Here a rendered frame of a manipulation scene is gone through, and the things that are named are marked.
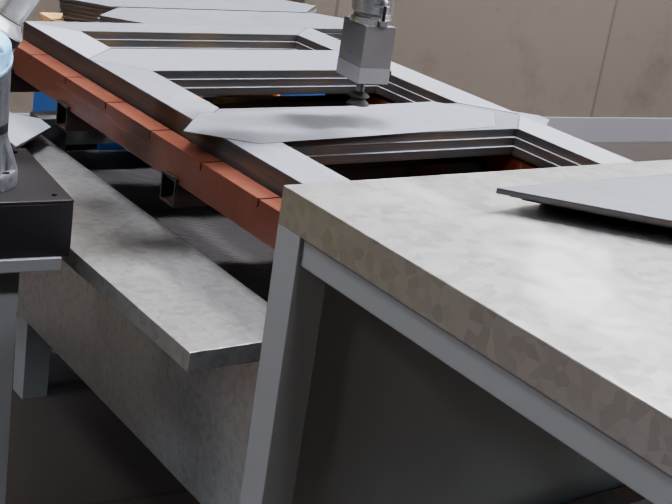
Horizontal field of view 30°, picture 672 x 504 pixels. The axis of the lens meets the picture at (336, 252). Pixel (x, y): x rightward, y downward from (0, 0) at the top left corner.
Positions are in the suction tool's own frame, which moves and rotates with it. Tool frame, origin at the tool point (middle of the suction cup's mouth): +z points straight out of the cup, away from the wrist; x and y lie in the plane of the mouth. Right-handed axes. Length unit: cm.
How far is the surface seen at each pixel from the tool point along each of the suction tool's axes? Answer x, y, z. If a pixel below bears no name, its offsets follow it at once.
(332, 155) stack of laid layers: 9.8, -10.8, 6.4
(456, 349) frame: 55, -116, -10
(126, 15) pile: 13, 92, 4
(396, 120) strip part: -9.1, 0.3, 3.2
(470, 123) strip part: -24.8, -1.1, 3.2
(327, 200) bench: 57, -93, -16
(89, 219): 48, 1, 21
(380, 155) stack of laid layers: -0.6, -9.6, 6.8
